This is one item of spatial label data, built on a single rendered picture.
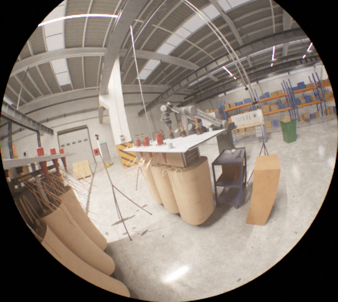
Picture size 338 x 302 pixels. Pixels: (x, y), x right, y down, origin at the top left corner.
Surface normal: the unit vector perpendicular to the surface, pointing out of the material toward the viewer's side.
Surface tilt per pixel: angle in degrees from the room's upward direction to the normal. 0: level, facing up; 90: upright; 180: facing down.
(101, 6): 174
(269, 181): 90
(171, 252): 0
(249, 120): 90
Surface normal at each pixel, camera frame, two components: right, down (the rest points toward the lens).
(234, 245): -0.25, -0.97
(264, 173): -0.76, 0.20
